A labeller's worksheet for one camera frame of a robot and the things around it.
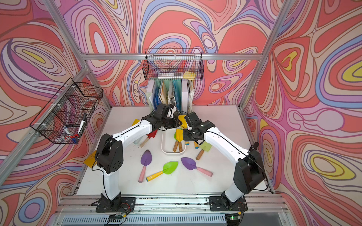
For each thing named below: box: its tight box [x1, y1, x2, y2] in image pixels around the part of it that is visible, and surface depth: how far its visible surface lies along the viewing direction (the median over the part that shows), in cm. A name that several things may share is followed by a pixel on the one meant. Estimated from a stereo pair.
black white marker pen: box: [77, 113, 88, 136], surface depth 70 cm
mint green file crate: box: [146, 79, 195, 114], surface depth 98 cm
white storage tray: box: [161, 126, 187, 155], surface depth 96 cm
